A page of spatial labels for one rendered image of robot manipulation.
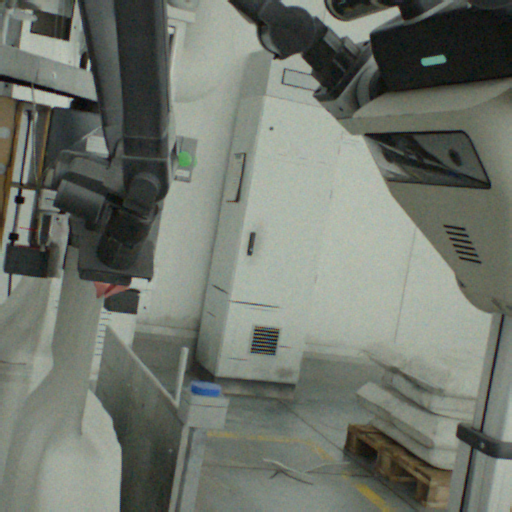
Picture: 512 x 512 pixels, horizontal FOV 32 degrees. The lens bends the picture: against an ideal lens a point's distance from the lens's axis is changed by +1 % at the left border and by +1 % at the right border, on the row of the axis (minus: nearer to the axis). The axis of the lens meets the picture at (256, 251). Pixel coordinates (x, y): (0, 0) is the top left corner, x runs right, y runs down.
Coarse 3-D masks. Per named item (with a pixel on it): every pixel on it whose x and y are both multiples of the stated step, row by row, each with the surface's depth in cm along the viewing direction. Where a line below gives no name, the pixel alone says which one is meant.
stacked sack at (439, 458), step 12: (372, 420) 464; (384, 420) 454; (384, 432) 451; (396, 432) 440; (408, 444) 428; (420, 444) 419; (420, 456) 417; (432, 456) 410; (444, 456) 411; (444, 468) 411
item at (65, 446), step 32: (64, 288) 170; (64, 320) 168; (96, 320) 127; (64, 352) 163; (64, 384) 152; (32, 416) 145; (64, 416) 134; (96, 416) 142; (32, 448) 135; (64, 448) 131; (96, 448) 132; (32, 480) 132; (64, 480) 131; (96, 480) 132
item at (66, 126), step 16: (64, 112) 169; (80, 112) 170; (48, 128) 169; (64, 128) 170; (80, 128) 170; (96, 128) 171; (48, 144) 169; (64, 144) 170; (80, 144) 171; (48, 160) 169; (32, 208) 175; (160, 208) 177; (32, 224) 171; (160, 224) 178; (32, 240) 170
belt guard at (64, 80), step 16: (0, 48) 152; (16, 48) 155; (0, 64) 153; (16, 64) 156; (32, 64) 159; (48, 64) 162; (64, 64) 165; (0, 80) 169; (16, 80) 171; (32, 80) 159; (48, 80) 162; (64, 80) 165; (80, 80) 169; (64, 96) 178; (80, 96) 175; (96, 96) 173
